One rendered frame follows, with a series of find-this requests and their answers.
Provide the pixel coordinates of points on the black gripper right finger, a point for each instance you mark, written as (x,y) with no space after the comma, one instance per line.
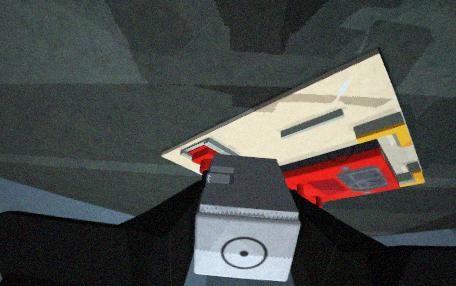
(331,253)

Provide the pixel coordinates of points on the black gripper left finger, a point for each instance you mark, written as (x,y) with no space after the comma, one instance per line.
(154,248)

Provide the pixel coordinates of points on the red toy car body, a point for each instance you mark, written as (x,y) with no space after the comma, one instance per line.
(352,171)

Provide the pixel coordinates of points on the grey block with circle marking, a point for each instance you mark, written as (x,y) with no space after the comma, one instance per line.
(246,221)

